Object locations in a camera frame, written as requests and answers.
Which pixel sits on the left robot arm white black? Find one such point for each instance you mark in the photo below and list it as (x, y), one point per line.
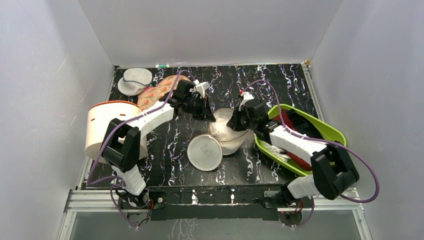
(121, 146)

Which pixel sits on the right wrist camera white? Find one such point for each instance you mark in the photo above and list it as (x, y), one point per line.
(245, 96)

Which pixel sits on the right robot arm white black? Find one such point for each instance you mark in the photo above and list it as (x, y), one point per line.
(332, 168)

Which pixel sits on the small white grey-trimmed laundry bag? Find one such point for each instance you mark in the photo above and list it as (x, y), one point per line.
(134, 81)

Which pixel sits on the red garment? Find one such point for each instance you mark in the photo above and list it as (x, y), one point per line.
(299, 161)

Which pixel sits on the floral mesh laundry bag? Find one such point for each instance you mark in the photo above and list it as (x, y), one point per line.
(149, 97)

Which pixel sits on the white lace garment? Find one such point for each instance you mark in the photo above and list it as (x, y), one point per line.
(276, 153)

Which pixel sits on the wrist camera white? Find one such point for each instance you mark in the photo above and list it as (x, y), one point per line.
(245, 96)
(201, 87)

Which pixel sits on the green plastic basin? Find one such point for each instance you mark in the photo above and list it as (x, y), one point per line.
(327, 131)

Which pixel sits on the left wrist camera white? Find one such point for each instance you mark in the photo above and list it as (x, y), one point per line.
(201, 87)

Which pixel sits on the white mesh laundry bag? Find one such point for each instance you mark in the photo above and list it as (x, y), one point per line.
(205, 152)

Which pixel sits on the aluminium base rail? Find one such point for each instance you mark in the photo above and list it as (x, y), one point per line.
(210, 202)

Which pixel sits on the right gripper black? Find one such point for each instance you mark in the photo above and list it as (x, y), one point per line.
(238, 119)

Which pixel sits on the white cylindrical basket orange rim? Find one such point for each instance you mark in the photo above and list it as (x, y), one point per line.
(98, 119)

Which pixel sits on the white padded bra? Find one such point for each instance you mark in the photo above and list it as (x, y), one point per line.
(223, 133)

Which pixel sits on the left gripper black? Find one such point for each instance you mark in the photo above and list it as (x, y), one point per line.
(204, 113)

